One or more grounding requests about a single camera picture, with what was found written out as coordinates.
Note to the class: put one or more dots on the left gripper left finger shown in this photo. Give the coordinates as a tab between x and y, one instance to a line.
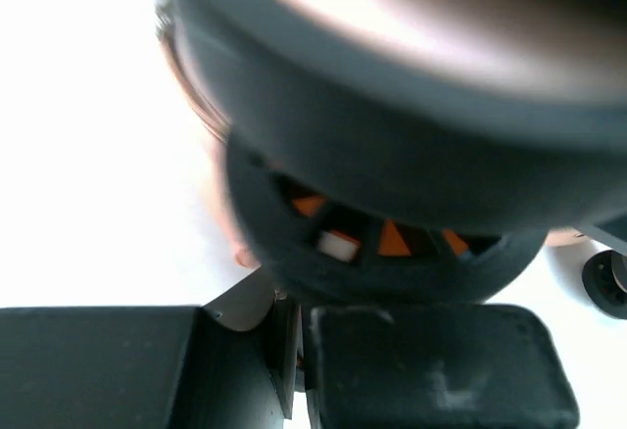
149	367

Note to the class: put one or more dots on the pink suitcase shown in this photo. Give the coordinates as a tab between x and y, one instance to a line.
410	151

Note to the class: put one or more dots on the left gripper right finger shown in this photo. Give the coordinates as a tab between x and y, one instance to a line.
457	366

